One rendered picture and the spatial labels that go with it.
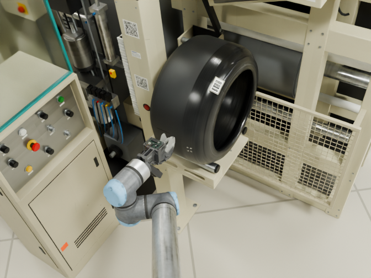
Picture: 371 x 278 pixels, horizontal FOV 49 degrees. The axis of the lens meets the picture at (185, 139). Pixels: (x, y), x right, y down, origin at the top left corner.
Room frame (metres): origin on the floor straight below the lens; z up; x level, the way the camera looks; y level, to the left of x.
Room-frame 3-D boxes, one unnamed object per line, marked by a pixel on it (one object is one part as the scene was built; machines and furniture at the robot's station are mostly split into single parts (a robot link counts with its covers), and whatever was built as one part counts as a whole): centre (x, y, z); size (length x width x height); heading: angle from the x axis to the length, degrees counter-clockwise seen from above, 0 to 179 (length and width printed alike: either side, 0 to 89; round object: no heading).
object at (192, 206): (1.53, 0.13, 0.01); 0.27 x 0.27 x 0.02; 52
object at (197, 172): (1.28, 0.00, 0.83); 0.36 x 0.09 x 0.06; 52
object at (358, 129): (1.51, -0.46, 0.65); 0.90 x 0.02 x 0.70; 52
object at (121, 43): (1.56, 0.22, 1.19); 0.05 x 0.04 x 0.48; 142
